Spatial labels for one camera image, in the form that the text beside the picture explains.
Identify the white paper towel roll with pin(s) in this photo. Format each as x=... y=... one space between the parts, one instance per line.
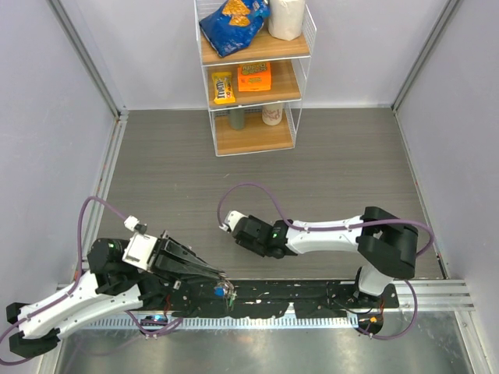
x=286 y=19

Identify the key with blue tag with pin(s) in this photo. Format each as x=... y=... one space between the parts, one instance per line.
x=220 y=292

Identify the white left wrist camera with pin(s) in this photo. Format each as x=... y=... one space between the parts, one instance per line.
x=140 y=248

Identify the white slotted cable duct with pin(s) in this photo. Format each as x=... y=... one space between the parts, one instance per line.
x=287 y=321

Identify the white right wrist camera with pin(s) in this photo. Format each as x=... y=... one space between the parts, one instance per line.
x=231 y=220

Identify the orange candy box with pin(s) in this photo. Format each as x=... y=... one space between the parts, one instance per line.
x=254 y=77

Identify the yellow candy bag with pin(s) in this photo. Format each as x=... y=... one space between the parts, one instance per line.
x=223 y=91

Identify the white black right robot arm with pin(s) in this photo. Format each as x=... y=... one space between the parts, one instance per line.
x=388 y=244

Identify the blue chips bag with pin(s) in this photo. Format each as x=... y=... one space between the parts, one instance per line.
x=233 y=26

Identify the white printed cup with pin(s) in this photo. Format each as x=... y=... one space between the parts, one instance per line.
x=272 y=113

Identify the key with green tag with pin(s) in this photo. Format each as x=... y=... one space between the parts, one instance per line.
x=231 y=302

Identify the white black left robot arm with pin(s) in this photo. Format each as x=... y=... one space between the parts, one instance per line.
x=134 y=274

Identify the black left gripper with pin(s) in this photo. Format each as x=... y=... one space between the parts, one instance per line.
x=172 y=247

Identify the metal key organizer with rings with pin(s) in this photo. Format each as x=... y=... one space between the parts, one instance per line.
x=229 y=289

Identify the white wire shelf unit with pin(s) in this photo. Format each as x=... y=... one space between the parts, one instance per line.
x=255 y=96

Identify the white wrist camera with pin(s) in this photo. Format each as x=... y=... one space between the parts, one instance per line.
x=231 y=220
x=140 y=248

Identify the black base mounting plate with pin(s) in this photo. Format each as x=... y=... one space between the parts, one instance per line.
x=263 y=299

